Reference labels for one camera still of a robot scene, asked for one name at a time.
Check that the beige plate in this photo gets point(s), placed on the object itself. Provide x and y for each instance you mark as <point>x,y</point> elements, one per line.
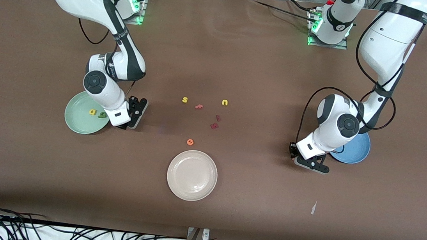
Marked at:
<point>191,175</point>

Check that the green foam letter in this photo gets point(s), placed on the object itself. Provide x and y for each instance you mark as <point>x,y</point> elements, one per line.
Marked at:
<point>102,115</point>

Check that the blue plate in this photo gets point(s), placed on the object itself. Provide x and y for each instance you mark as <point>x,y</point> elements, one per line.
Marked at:
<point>355,153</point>

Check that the dark red foam letter k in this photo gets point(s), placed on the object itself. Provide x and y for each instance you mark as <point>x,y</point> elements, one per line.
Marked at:
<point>214,126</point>

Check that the green plate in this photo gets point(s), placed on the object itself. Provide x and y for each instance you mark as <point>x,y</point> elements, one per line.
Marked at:
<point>80,121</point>

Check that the silver table edge bracket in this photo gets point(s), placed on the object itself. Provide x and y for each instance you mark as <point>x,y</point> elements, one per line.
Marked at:
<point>206,235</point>

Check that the white paper scrap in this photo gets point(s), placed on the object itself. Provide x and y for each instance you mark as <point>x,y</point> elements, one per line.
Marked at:
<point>313,208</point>

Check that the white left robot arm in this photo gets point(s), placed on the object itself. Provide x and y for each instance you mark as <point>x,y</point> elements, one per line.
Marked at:
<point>389,39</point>

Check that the yellow foam letter a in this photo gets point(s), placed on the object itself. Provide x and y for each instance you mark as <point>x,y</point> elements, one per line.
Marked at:
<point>92,112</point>

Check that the orange foam letter e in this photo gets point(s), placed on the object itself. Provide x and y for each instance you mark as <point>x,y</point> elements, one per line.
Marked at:
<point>190,142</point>

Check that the pink foam letter f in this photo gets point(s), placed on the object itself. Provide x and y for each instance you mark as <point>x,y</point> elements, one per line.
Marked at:
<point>198,106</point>

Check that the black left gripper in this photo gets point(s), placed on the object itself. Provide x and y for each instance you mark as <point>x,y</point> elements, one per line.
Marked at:
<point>293,149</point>

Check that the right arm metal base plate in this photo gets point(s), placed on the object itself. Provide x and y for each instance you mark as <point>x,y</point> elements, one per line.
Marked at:
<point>142,11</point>

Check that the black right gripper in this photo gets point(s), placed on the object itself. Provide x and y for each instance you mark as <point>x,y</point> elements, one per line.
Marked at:
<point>123,126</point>

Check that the yellow foam letter u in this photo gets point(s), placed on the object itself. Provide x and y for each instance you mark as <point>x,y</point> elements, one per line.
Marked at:
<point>224,103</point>

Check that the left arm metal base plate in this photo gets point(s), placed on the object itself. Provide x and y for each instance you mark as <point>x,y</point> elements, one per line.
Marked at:
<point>344,46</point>

